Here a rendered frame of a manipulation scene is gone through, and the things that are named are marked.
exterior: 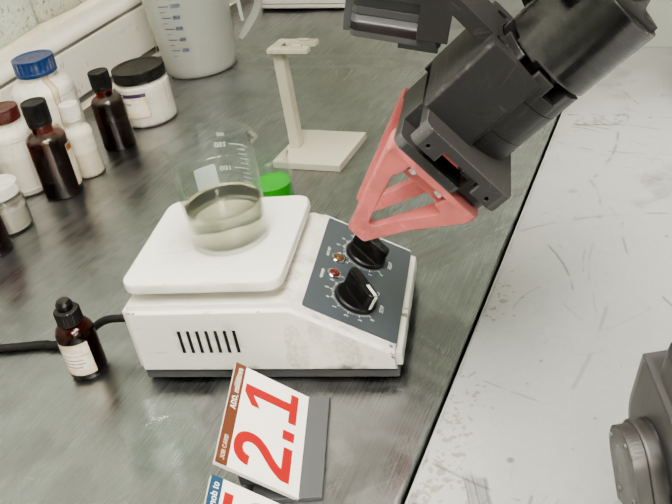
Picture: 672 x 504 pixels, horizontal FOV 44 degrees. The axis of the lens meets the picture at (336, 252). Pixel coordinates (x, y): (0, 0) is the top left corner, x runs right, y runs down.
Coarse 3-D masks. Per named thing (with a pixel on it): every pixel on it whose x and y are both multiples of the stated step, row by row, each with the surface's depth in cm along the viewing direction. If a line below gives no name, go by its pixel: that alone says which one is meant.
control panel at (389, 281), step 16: (336, 224) 67; (336, 240) 65; (320, 256) 63; (400, 256) 67; (320, 272) 61; (368, 272) 64; (384, 272) 64; (400, 272) 65; (320, 288) 60; (384, 288) 63; (400, 288) 64; (304, 304) 58; (320, 304) 59; (336, 304) 59; (384, 304) 61; (400, 304) 62; (352, 320) 59; (368, 320) 59; (384, 320) 60; (400, 320) 61; (384, 336) 59
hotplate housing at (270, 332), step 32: (320, 224) 66; (288, 288) 59; (128, 320) 60; (160, 320) 60; (192, 320) 59; (224, 320) 59; (256, 320) 58; (288, 320) 58; (320, 320) 58; (160, 352) 62; (192, 352) 61; (224, 352) 61; (256, 352) 60; (288, 352) 60; (320, 352) 59; (352, 352) 59; (384, 352) 58
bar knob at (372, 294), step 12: (348, 276) 60; (360, 276) 60; (336, 288) 60; (348, 288) 60; (360, 288) 59; (372, 288) 59; (348, 300) 60; (360, 300) 59; (372, 300) 59; (360, 312) 59
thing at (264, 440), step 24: (264, 384) 57; (240, 408) 54; (264, 408) 56; (288, 408) 57; (240, 432) 53; (264, 432) 54; (288, 432) 55; (240, 456) 51; (264, 456) 52; (288, 456) 54; (288, 480) 52
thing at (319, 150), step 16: (272, 48) 86; (288, 48) 85; (304, 48) 85; (288, 64) 88; (288, 80) 89; (288, 96) 89; (288, 112) 91; (288, 128) 92; (304, 144) 93; (320, 144) 93; (336, 144) 92; (352, 144) 91; (304, 160) 90; (320, 160) 89; (336, 160) 89
